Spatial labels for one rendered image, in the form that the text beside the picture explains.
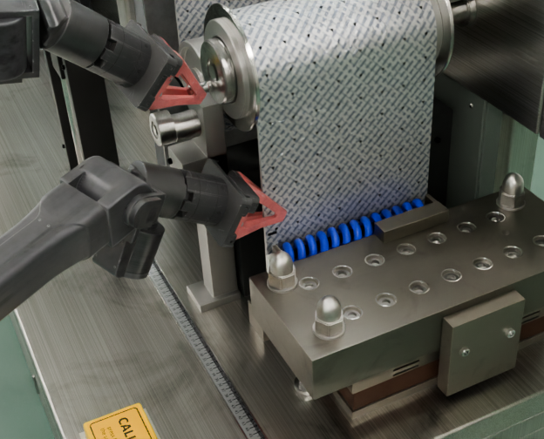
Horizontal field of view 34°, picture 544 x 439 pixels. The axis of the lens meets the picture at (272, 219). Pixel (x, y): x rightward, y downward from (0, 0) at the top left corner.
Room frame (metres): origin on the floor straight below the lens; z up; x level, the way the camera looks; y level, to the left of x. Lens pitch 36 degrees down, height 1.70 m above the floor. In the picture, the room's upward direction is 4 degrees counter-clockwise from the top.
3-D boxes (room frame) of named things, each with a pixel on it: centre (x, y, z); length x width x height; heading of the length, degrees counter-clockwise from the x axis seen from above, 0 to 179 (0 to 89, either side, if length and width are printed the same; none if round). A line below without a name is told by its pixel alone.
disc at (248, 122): (0.92, 0.04, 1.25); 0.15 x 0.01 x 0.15; 24
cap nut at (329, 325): (0.72, -0.06, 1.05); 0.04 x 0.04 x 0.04
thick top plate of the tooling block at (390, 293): (0.82, -0.18, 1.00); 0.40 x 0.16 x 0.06; 114
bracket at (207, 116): (0.94, 0.09, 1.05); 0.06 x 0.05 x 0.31; 114
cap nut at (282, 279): (0.80, -0.01, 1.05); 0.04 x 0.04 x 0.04
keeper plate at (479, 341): (0.75, -0.23, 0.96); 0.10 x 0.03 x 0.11; 114
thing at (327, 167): (0.92, -0.10, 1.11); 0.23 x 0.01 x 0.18; 114
